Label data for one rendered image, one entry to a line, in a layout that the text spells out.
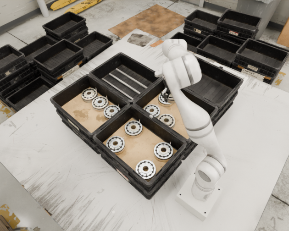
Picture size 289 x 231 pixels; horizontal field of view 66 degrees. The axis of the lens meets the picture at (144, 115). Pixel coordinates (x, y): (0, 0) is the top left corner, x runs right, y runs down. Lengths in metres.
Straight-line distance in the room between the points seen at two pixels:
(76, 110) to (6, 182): 1.18
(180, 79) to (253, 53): 1.92
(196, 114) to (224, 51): 1.97
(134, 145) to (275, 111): 1.00
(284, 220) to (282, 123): 0.84
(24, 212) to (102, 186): 1.05
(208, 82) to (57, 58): 1.56
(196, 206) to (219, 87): 0.79
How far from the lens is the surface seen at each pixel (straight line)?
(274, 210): 2.20
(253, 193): 1.38
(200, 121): 0.75
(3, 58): 2.77
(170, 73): 0.66
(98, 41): 2.79
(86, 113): 1.42
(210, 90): 1.54
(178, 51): 0.82
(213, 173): 0.89
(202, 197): 1.15
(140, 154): 1.21
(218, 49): 2.68
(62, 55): 2.52
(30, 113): 1.75
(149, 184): 1.04
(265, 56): 2.55
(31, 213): 2.19
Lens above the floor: 1.90
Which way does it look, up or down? 53 degrees down
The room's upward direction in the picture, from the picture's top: 3 degrees counter-clockwise
